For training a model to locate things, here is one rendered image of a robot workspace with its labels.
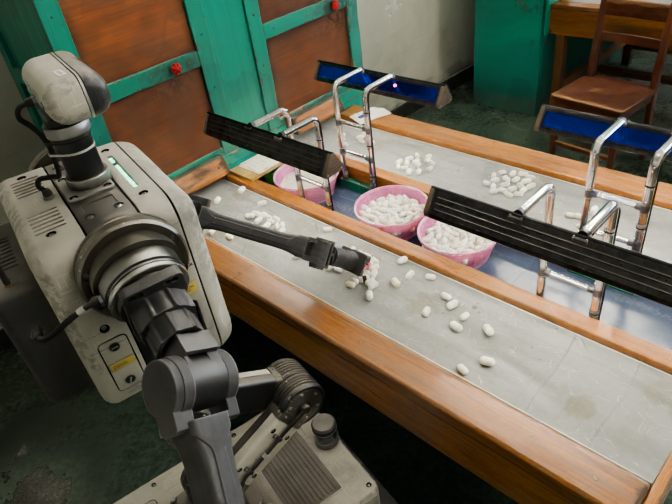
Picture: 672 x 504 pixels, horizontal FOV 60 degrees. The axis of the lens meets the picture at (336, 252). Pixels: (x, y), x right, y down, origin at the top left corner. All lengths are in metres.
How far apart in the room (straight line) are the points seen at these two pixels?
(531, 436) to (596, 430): 0.15
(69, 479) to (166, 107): 1.46
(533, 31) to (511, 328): 2.98
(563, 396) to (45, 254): 1.13
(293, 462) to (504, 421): 0.62
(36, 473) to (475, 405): 1.82
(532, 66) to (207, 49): 2.65
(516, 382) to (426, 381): 0.22
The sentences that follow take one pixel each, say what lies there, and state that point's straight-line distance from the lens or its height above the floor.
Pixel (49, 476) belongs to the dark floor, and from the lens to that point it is 2.64.
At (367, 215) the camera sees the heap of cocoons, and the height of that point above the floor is 0.74.
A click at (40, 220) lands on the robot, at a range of 0.98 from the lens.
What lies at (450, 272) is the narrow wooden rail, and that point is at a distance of 1.76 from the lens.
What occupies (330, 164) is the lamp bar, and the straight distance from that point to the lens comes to 1.71.
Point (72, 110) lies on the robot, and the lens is 0.90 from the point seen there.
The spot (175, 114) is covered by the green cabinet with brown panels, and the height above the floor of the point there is 1.08.
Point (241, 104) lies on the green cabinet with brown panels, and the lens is 2.46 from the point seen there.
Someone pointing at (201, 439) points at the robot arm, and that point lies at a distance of 0.77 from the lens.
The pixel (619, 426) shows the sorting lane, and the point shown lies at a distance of 1.46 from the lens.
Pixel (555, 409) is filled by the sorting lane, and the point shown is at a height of 0.74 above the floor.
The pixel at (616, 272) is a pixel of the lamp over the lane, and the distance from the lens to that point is 1.31.
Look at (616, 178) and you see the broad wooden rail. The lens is 2.25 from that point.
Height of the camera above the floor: 1.87
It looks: 36 degrees down
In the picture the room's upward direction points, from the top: 9 degrees counter-clockwise
